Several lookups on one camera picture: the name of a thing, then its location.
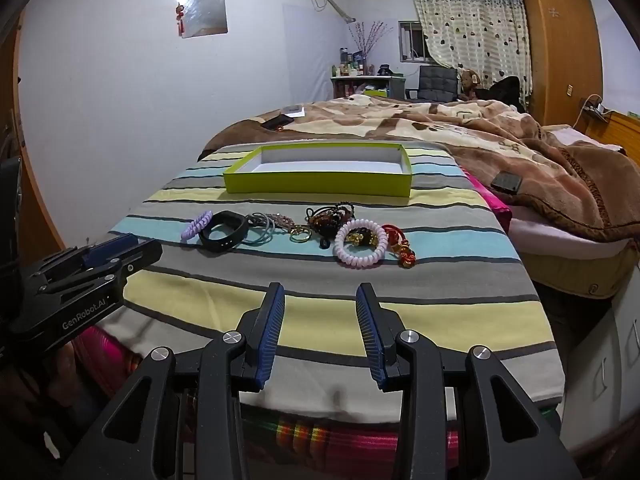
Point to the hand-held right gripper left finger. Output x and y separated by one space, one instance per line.
269 345

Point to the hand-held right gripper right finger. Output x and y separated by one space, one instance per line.
371 345

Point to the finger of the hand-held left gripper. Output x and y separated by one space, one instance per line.
140 258
107 251

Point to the black wristband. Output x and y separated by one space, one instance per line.
220 242

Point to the pink rhinestone hair clip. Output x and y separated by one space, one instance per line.
282 221

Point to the lime green cardboard box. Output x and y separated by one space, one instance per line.
320 184

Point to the person's left hand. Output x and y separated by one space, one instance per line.
75 365

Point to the pink multicoloured striped cloth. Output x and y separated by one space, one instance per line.
320 435

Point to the black smartphone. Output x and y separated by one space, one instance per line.
276 121

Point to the black rectangular device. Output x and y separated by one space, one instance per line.
506 182

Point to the small white box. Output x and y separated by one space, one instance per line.
294 110

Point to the yellow bed base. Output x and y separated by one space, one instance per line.
575 272

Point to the pale pink mattress sheet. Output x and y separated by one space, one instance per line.
560 237

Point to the white drawer cabinet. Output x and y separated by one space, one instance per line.
605 360

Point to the brown patterned blanket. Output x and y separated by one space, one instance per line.
500 140

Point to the red hanging ornament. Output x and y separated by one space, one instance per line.
180 15

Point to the green box on desk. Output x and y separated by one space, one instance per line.
375 92

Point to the white desk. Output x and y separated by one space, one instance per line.
370 81

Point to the black office chair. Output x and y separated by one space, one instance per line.
437 82

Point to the black desk telephone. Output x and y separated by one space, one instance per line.
384 70

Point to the group of bottles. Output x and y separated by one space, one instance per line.
350 66

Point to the brown teddy bear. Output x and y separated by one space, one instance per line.
470 82

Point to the black clothing pile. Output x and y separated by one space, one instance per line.
502 91

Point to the pink blossom branches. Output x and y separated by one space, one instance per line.
370 40

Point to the window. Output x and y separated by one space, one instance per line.
411 42

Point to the white power strip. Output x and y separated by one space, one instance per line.
595 108

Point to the wooden nightstand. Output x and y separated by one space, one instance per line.
622 130

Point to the heart patterned curtain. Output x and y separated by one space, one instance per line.
475 25

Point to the wooden wardrobe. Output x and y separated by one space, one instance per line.
560 45

